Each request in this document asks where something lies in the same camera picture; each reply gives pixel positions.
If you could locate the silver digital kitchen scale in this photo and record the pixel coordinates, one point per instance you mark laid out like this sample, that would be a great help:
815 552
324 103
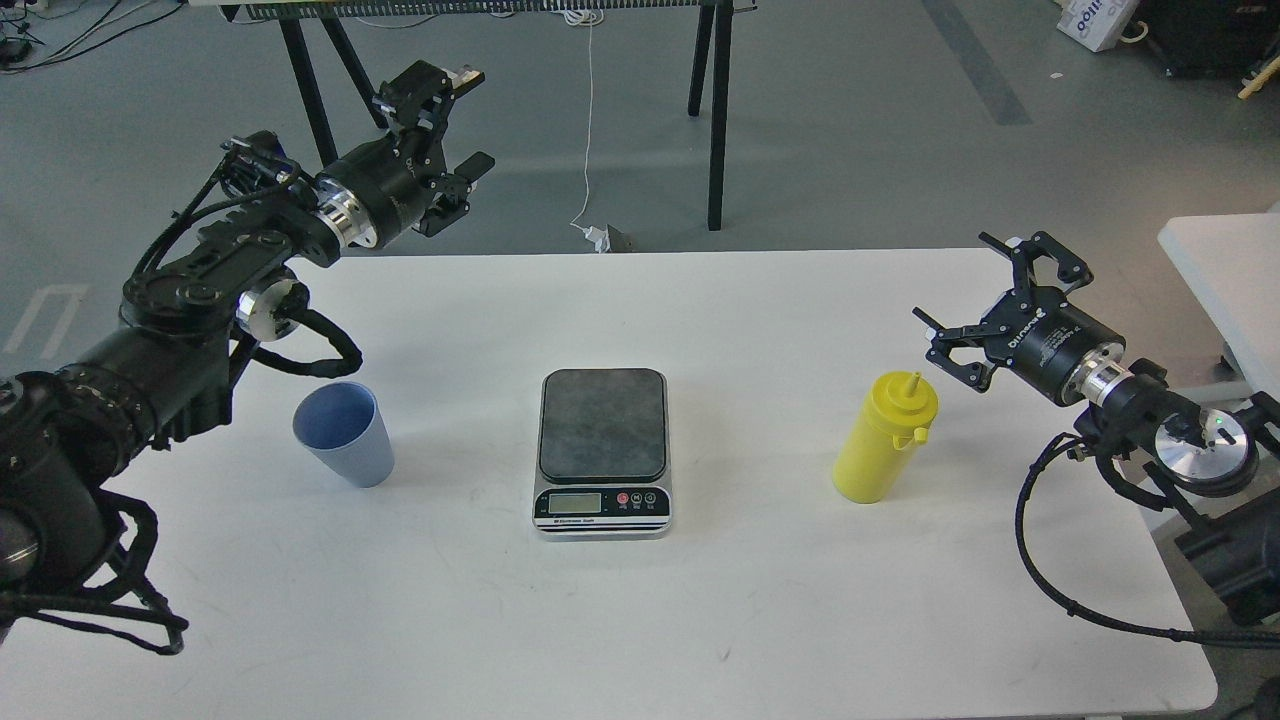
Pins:
603 471

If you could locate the white power plug adapter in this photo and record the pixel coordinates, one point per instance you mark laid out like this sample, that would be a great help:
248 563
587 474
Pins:
599 239

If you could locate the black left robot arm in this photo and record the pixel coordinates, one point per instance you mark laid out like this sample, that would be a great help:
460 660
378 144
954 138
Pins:
211 295

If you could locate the blue ribbed plastic cup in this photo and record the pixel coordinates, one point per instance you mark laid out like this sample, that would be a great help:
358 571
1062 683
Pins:
341 425

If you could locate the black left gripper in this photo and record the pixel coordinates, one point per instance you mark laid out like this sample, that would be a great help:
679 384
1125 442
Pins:
384 188

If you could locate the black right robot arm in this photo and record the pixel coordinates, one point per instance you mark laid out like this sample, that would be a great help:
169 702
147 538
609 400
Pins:
1152 446

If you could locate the white cardboard box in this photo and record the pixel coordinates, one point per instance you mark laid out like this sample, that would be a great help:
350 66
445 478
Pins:
1100 25

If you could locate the white side table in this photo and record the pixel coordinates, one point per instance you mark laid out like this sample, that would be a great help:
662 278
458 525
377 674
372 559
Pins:
1231 264

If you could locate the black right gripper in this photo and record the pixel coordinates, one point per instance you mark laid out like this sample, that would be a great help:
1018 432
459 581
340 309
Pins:
1055 345

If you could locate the yellow squeeze seasoning bottle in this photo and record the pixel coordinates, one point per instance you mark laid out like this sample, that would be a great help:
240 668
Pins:
895 418

